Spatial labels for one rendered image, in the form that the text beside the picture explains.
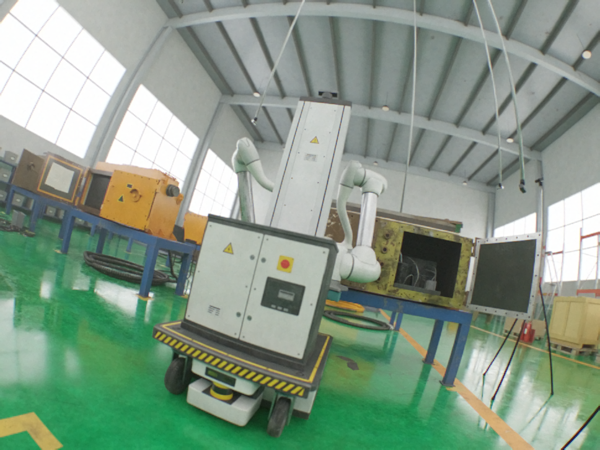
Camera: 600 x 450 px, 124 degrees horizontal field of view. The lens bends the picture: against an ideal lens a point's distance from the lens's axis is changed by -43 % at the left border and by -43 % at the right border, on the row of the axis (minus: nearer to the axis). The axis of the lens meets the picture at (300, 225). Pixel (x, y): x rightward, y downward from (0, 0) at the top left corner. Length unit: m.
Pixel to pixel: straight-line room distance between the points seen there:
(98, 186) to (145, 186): 1.10
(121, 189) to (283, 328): 2.63
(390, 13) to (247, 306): 9.24
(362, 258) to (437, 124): 12.89
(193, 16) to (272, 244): 11.54
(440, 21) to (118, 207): 9.52
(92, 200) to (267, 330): 3.38
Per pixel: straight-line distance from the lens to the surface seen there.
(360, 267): 1.63
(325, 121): 1.74
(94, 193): 4.08
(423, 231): 2.28
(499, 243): 2.20
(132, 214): 3.15
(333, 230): 2.19
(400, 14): 9.66
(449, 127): 14.43
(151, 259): 2.94
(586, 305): 6.49
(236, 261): 1.12
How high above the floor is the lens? 0.71
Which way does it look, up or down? 9 degrees up
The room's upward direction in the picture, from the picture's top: 14 degrees clockwise
